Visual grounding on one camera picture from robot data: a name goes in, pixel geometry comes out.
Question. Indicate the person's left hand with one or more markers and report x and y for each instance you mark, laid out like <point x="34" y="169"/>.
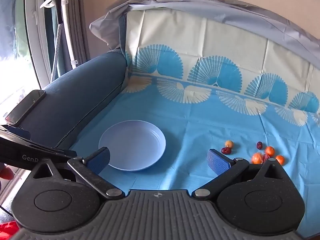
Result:
<point x="5" y="173"/>

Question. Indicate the small yellow kumquat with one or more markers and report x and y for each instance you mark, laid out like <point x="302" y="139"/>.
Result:
<point x="229" y="144"/>

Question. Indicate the black smartphone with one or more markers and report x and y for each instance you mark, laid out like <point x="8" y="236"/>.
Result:
<point x="25" y="106"/>

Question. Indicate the peeled orange mandarin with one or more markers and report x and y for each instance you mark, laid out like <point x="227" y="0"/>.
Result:
<point x="257" y="158"/>

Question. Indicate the red candy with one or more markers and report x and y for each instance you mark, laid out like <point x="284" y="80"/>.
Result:
<point x="266" y="157"/>

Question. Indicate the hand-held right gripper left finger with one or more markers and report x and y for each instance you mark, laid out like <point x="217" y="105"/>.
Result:
<point x="100" y="158"/>

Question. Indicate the grey curtain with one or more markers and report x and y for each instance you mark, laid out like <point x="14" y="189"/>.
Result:
<point x="77" y="17"/>

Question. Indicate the red cloth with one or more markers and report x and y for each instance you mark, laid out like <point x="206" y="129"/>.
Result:
<point x="6" y="231"/>

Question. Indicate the blue sofa armrest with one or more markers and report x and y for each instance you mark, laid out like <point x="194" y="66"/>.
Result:
<point x="75" y="92"/>

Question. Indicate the blue fan-print cloth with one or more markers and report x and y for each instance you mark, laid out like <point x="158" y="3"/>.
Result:
<point x="200" y="125"/>

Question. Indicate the dark red jujube date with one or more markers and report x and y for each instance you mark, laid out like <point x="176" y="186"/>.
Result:
<point x="259" y="145"/>
<point x="226" y="150"/>

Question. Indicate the white window frame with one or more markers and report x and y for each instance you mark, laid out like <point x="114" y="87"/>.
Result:
<point x="35" y="42"/>

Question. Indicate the lavender round plate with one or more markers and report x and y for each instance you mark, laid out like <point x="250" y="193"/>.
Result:
<point x="135" y="142"/>

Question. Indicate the hanging blue-grey cloth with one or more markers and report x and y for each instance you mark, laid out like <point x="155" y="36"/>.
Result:
<point x="10" y="17"/>

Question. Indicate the black garment steamer head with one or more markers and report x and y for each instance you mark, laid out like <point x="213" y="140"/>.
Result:
<point x="58" y="10"/>

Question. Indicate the grey plastic cover sheet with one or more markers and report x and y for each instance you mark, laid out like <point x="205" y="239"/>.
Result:
<point x="225" y="7"/>

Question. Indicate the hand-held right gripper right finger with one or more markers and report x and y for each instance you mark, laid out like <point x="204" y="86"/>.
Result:
<point x="218" y="163"/>

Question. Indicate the small orange mandarin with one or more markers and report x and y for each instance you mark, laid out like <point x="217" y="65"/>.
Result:
<point x="280" y="159"/>
<point x="269" y="151"/>

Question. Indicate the white steamer pole hanger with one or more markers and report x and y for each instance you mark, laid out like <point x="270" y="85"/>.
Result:
<point x="65" y="30"/>

